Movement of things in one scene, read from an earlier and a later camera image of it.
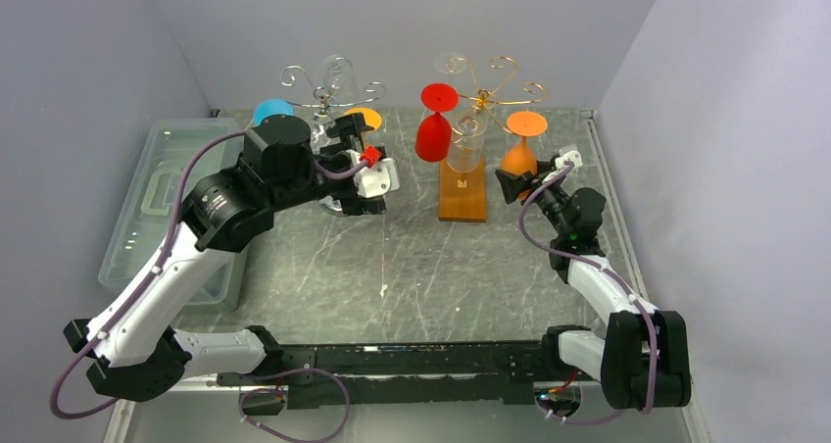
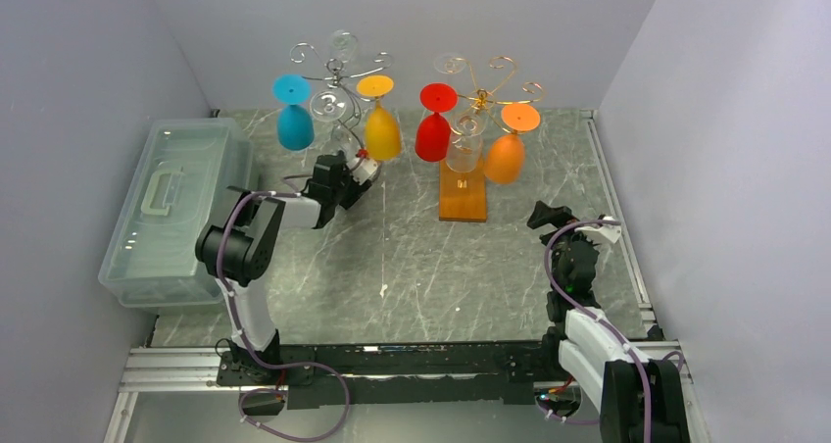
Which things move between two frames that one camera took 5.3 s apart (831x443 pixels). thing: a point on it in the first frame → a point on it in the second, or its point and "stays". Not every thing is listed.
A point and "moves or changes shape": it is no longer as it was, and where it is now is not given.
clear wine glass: x=466 y=142 stays
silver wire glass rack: x=324 y=101 → x=335 y=66
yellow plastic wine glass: x=372 y=118 moves or changes shape
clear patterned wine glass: x=451 y=63 stays
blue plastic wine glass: x=270 y=107 → x=294 y=123
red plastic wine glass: x=433 y=133 stays
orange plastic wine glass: x=521 y=158 moves or changes shape
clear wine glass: x=339 y=82 → x=343 y=46
